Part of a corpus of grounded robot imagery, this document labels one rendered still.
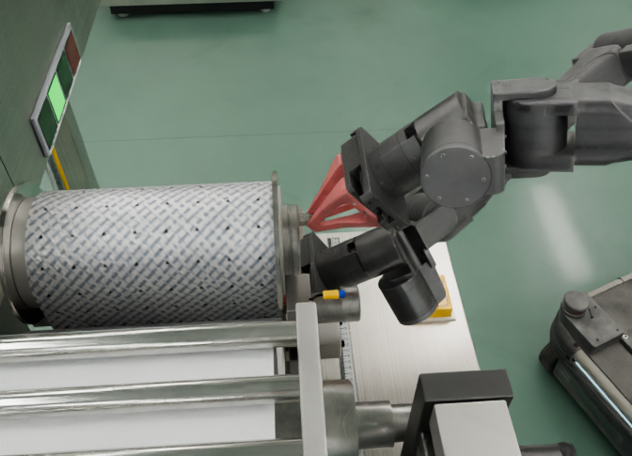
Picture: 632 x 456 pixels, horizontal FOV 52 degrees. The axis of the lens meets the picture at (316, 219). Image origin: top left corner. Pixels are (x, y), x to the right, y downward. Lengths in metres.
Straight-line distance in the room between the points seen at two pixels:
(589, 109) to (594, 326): 1.37
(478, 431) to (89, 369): 0.22
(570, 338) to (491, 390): 1.56
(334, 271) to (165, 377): 0.44
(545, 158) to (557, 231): 1.92
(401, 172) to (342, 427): 0.27
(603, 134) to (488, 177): 0.11
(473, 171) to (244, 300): 0.27
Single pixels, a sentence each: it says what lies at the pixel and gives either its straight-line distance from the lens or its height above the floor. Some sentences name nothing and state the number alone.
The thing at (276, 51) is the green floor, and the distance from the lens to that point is 3.30.
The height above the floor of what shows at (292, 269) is 1.25.
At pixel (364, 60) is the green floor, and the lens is 3.23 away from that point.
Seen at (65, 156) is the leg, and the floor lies 0.72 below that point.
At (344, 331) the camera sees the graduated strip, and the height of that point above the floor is 0.90.
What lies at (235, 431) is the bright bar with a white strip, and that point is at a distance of 0.36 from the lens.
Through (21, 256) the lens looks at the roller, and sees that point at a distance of 0.67.
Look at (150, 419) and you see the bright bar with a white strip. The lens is 0.37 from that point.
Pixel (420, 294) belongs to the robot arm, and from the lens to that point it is 0.81.
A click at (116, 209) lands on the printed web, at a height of 1.31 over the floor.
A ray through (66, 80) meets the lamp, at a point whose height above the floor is 1.18.
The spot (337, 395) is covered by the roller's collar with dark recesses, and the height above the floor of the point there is 1.37.
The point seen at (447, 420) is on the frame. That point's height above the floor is 1.44.
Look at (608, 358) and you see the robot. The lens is 1.94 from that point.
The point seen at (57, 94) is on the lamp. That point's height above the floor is 1.19.
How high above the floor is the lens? 1.76
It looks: 47 degrees down
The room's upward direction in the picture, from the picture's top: straight up
